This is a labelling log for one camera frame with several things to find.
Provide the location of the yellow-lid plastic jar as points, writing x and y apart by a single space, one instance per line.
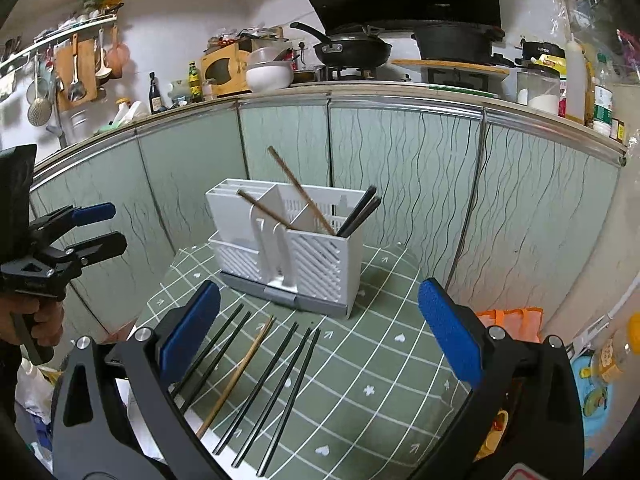
615 360

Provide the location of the pink hanging utensil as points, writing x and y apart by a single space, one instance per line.
119 57

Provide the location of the metal ladle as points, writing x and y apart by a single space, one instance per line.
76 91

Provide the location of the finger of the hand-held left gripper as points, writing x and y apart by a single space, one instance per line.
95 212
100 247

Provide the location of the white wall rack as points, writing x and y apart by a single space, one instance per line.
75 30

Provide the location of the green checked tablecloth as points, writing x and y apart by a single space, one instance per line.
380 360

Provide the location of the metal skimmer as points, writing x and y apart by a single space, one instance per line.
37 112

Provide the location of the metal canister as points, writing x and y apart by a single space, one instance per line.
77 127

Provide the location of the hanging wooden cutting board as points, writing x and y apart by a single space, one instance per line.
62 75

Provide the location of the clear container on bowl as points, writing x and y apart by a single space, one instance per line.
267 55

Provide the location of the clear container white powder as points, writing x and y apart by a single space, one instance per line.
542 102

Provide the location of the white bowl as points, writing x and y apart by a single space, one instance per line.
270 77

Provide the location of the wooden board under pot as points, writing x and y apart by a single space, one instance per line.
450 67

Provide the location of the white plastic bag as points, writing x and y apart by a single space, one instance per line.
35 390

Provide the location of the white squeeze bottle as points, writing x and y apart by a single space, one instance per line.
575 85

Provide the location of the black frying pan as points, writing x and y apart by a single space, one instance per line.
350 50

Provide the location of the orange plastic bag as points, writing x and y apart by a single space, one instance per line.
515 322

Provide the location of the green-label plastic bottle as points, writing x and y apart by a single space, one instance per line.
602 105

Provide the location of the black cooking pot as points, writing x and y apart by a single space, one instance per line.
450 42

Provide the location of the black kitchen appliance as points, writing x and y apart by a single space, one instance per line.
542 50

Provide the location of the yellow packet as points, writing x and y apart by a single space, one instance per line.
547 63

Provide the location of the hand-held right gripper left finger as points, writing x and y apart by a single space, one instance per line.
192 330

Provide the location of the blue plastic container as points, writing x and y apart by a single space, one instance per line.
595 410

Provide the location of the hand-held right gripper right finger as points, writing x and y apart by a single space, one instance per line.
447 330

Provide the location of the yellow countertop box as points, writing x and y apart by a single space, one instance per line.
225 70

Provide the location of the green glass bottle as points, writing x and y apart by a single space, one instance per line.
195 85

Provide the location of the person's left hand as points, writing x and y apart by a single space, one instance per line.
50 322

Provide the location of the green wavy-line cabinet door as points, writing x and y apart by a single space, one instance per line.
410 185
285 130
540 220
190 175
110 190

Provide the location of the wooden chopstick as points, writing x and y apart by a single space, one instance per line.
262 207
300 190
235 377

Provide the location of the white spoon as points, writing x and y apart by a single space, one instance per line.
101 70

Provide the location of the small seasoning jar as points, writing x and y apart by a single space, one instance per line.
618 130

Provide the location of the white plastic utensil holder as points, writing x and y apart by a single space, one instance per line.
320 240

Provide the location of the gas stove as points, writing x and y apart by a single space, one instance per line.
350 74

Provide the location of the dark sauce bottle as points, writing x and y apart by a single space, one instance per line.
156 97

